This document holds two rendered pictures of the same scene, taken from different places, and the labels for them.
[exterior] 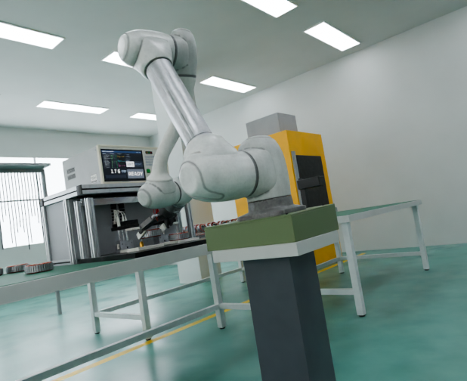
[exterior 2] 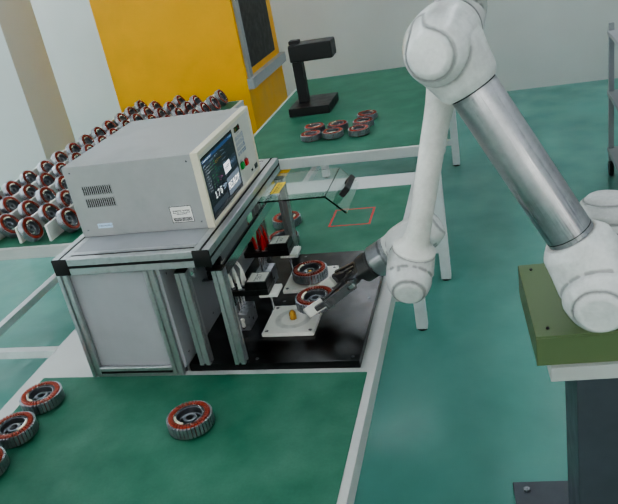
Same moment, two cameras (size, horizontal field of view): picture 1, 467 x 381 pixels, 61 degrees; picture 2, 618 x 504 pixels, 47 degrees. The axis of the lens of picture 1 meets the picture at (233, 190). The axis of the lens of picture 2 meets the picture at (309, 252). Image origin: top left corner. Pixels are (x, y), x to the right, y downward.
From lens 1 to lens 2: 1.48 m
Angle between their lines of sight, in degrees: 37
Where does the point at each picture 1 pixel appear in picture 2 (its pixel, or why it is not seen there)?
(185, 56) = not seen: hidden behind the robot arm
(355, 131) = not seen: outside the picture
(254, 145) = not seen: outside the picture
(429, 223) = not seen: hidden behind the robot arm
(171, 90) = (529, 148)
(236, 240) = (595, 353)
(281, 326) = not seen: outside the picture
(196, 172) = not seen: outside the picture
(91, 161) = (171, 181)
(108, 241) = (205, 310)
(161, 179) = (431, 257)
